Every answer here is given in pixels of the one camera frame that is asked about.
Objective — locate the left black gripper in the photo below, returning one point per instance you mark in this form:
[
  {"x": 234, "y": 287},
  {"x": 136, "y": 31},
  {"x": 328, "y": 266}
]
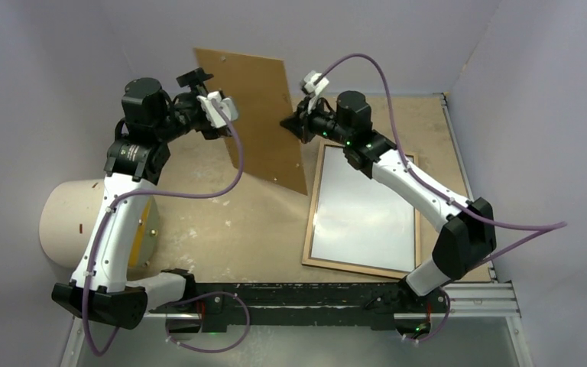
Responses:
[{"x": 195, "y": 91}]

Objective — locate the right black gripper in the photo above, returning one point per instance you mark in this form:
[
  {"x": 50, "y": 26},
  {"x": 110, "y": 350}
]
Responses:
[{"x": 296, "y": 122}]

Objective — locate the brown frame backing board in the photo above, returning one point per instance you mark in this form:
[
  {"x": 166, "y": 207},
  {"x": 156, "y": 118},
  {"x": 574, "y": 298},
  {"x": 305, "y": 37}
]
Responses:
[{"x": 259, "y": 88}]

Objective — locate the dark landscape photo print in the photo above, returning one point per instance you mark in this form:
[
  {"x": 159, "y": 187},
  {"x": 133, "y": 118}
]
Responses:
[{"x": 364, "y": 213}]

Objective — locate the wooden picture frame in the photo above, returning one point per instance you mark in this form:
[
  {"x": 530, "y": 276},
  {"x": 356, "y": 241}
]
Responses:
[{"x": 309, "y": 228}]

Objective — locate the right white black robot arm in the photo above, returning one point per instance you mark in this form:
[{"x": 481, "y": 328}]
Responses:
[{"x": 465, "y": 233}]

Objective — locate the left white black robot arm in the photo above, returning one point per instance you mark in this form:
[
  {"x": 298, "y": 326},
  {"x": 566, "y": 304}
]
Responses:
[{"x": 99, "y": 289}]

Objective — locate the white cylinder with orange lid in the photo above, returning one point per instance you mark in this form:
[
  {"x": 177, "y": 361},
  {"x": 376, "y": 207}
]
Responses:
[{"x": 69, "y": 217}]

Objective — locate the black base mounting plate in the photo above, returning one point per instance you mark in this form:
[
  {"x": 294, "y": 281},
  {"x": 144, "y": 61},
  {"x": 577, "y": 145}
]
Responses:
[{"x": 378, "y": 306}]

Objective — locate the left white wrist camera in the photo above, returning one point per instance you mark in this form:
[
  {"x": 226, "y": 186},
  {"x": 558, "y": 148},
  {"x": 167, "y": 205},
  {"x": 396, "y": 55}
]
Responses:
[{"x": 219, "y": 109}]

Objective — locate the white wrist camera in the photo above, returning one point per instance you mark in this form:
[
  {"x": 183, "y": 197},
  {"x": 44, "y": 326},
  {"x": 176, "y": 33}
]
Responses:
[
  {"x": 219, "y": 109},
  {"x": 313, "y": 85}
]

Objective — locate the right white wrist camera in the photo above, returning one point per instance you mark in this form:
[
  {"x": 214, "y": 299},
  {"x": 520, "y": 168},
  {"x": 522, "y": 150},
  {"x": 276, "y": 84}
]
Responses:
[{"x": 313, "y": 85}]

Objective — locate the aluminium rail frame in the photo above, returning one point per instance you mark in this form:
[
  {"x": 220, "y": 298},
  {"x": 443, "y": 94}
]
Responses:
[{"x": 469, "y": 299}]

